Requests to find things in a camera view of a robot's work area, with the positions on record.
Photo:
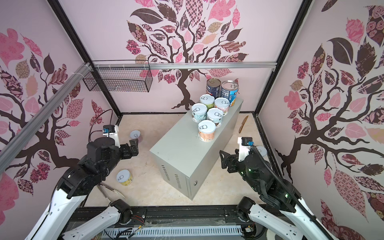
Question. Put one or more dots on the green labelled small can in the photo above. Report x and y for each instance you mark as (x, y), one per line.
(207, 100)

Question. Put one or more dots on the yellow labelled can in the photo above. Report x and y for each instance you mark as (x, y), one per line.
(124, 177)

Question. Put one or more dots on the pink small can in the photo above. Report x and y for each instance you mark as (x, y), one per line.
(136, 134)

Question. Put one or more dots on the black base frame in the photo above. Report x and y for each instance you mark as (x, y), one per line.
(188, 216)

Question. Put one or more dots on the wooden handled knife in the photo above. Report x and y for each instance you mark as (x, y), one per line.
(243, 123)

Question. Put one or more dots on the aluminium rail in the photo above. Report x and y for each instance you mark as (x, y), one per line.
(163, 66)
(12, 149)

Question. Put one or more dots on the metal tongs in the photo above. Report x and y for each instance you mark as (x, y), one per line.
(102, 187)

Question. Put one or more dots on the orange labelled can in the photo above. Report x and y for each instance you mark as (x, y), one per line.
(206, 130)

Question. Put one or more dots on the grey metal cabinet box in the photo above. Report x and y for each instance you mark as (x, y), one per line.
(184, 160)

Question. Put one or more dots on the pink labelled can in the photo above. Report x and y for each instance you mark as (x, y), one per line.
(223, 104)

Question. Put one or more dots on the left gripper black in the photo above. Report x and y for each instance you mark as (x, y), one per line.
(128, 153)

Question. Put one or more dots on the white vented cable duct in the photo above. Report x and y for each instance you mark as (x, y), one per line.
(169, 232)

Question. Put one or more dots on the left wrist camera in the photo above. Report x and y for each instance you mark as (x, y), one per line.
(111, 131)

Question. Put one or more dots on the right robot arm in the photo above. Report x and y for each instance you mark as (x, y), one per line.
(276, 193)

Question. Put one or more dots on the large blue labelled can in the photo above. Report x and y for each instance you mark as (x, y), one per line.
(229, 90)

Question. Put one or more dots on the aluminium rail back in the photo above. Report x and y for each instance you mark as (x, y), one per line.
(163, 66)

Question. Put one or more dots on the aluminium rail left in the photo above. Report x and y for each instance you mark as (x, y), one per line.
(12, 149)

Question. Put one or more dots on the white small can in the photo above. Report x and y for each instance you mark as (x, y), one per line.
(215, 115)

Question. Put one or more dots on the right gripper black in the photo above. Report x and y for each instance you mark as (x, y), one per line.
(233, 158)

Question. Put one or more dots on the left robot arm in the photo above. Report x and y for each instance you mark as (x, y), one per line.
(103, 155)

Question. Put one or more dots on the dark tomato can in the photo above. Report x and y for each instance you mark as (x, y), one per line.
(213, 87)

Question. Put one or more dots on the black wire basket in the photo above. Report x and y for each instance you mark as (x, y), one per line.
(119, 76)

